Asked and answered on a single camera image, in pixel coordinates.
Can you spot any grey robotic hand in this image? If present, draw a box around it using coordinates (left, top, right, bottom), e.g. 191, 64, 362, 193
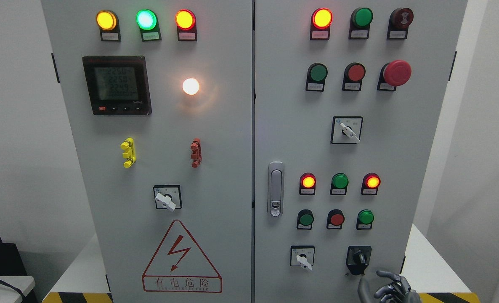
357, 270, 422, 303

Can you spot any black rotary knob switch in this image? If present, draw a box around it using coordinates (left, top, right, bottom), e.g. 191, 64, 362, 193
345, 246, 372, 275

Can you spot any white platform with hazard stripes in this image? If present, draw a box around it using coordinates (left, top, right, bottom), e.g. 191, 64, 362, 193
42, 226, 480, 303

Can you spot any green lamp lower right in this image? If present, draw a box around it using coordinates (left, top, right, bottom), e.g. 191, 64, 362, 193
356, 209, 374, 230

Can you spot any red push button lower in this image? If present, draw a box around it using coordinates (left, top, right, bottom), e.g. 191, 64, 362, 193
326, 209, 345, 230

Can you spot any red push button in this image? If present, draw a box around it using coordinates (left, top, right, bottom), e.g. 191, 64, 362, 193
326, 209, 345, 230
342, 63, 366, 91

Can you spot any red lamp middle right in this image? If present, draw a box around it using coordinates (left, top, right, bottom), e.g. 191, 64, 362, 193
361, 173, 381, 195

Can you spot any green push button lower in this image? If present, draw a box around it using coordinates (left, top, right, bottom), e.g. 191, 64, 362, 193
296, 209, 314, 230

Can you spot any green push button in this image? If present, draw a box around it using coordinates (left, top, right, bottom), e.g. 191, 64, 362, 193
305, 63, 328, 92
296, 209, 314, 230

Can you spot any green lamp middle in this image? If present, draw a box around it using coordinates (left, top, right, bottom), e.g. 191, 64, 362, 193
330, 173, 349, 195

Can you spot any red lit lamp middle left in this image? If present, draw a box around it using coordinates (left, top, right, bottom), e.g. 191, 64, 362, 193
299, 173, 316, 195

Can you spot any red lit lamp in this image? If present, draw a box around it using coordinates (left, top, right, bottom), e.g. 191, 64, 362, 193
310, 8, 333, 40
299, 173, 316, 195

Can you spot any right grey cabinet door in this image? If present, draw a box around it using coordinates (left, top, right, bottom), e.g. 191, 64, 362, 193
255, 0, 467, 303

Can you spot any grey cabinet door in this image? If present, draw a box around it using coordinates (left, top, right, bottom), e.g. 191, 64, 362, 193
41, 0, 253, 303
255, 0, 467, 303

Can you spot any red emergency stop button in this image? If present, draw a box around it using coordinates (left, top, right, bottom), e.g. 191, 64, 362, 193
377, 60, 412, 92

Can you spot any red electric hazard sign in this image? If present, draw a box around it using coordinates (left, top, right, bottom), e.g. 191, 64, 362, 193
142, 219, 223, 293

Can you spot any red push button upper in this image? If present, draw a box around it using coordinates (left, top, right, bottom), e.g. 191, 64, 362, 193
342, 63, 366, 91

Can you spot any green push button upper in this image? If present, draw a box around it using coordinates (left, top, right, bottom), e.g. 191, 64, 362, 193
305, 63, 328, 92

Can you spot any red terminal connector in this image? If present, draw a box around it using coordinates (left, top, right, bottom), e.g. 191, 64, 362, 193
190, 138, 203, 167

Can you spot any dark red buzzer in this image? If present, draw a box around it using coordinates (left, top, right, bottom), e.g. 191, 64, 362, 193
387, 8, 414, 40

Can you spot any green unlit lamp top right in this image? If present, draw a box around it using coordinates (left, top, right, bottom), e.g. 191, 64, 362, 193
349, 7, 373, 40

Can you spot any red lit lamp top right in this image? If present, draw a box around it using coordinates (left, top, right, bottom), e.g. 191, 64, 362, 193
310, 8, 333, 40

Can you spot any white lit indicator lamp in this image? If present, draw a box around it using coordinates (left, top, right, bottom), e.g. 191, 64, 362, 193
182, 77, 201, 96

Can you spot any yellow terminal connector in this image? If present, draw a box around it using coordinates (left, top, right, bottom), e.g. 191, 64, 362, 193
120, 137, 136, 168

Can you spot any left grey cabinet door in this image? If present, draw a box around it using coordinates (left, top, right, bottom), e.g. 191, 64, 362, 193
41, 0, 253, 303

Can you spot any red lit lamp left door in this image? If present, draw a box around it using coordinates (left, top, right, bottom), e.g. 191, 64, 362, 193
175, 8, 197, 41

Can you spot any black digital power meter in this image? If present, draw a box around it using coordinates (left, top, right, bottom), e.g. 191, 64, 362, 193
82, 56, 152, 116

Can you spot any green lit indicator lamp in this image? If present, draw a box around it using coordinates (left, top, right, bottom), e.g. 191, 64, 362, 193
136, 8, 162, 42

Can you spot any yellow indicator lamp top left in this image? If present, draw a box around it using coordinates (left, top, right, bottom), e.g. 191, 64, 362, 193
96, 10, 121, 42

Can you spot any lower white selector switch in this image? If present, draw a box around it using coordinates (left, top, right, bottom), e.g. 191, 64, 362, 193
290, 245, 315, 272

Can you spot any upper right selector switch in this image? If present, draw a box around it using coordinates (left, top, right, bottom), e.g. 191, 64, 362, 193
330, 116, 363, 145

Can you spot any silver door handle lock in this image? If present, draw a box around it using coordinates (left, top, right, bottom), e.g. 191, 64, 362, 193
267, 161, 284, 217

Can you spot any left door selector switch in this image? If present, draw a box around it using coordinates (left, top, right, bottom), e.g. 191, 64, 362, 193
153, 185, 182, 212

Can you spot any white box with cable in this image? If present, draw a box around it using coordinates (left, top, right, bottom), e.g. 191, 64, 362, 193
0, 276, 35, 303

